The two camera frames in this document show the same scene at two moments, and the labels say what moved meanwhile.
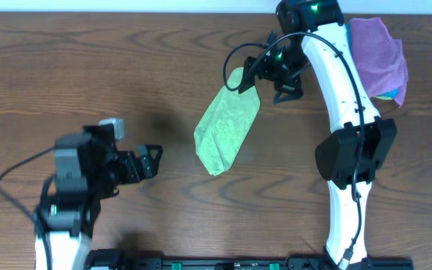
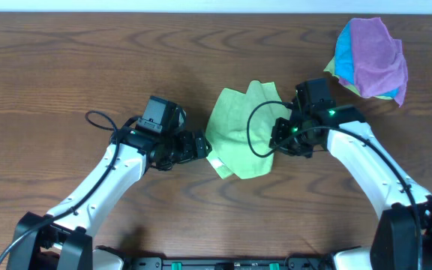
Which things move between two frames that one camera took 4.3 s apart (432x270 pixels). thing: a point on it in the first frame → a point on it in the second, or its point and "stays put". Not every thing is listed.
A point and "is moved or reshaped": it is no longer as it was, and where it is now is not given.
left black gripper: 129,166 → 199,145
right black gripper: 264,73 → 278,139
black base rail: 99,260 stays put
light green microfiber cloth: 226,124 is moved or reshaped
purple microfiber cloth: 380,57 stays put
